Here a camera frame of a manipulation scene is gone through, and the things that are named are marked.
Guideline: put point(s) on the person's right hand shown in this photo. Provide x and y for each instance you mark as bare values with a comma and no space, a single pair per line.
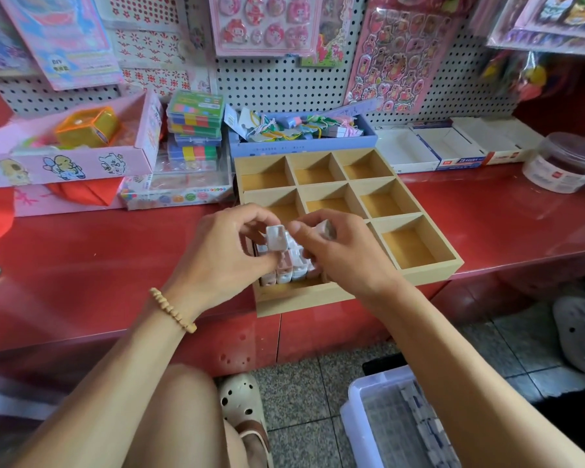
356,258

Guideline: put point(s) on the person's left hand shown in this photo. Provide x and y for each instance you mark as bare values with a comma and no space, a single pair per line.
219,258

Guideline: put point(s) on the sharpeners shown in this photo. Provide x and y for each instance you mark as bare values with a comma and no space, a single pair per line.
325,229

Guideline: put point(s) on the wooden compartment tray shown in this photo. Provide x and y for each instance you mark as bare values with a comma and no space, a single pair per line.
390,200

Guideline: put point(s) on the clear plastic storage bin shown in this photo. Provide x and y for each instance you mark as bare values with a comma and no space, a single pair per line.
361,429

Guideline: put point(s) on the row of erasers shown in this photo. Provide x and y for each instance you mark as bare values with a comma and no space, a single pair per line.
427,424

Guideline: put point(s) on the person's left forearm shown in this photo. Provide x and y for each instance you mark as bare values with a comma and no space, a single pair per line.
97,395

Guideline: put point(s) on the person's right forearm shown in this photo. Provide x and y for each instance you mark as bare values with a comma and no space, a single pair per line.
478,385

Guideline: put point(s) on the white tray box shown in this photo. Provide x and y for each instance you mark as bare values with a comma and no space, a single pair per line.
450,146
499,139
407,151

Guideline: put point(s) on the blue box of trinkets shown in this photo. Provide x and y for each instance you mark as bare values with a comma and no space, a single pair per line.
302,143

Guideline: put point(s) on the person's left cream clog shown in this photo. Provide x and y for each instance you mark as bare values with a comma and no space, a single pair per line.
242,399

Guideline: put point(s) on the person's left leg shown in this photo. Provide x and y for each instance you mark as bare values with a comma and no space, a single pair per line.
180,424

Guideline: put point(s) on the yellow orange toy box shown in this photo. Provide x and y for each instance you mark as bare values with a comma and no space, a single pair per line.
88,126

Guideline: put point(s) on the stack of colourful packs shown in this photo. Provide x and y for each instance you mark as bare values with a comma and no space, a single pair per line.
195,122

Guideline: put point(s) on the red display counter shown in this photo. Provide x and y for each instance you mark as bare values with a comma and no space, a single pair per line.
78,268

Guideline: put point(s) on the red folded cloth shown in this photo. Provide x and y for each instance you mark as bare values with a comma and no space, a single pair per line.
83,192

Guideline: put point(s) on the pink tray of trinkets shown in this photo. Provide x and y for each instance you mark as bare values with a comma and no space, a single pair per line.
73,162

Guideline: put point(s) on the white pegboard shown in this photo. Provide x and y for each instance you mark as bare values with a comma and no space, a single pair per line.
273,83

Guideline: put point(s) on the pink sticker pack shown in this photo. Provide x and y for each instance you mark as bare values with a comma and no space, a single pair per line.
400,53
263,22

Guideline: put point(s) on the red patterned sticker sheet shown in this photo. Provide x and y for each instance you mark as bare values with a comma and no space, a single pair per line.
161,53

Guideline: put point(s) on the round clear plastic jar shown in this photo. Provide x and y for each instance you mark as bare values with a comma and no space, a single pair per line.
564,162

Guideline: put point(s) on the clear bag of colourful toys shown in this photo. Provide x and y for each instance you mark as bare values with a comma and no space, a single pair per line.
526,73

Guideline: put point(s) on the pastel cartoon sticker pack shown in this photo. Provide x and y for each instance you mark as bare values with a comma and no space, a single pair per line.
63,39

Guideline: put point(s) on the lilac sticker pack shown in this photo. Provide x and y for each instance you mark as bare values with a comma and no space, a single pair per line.
0,44

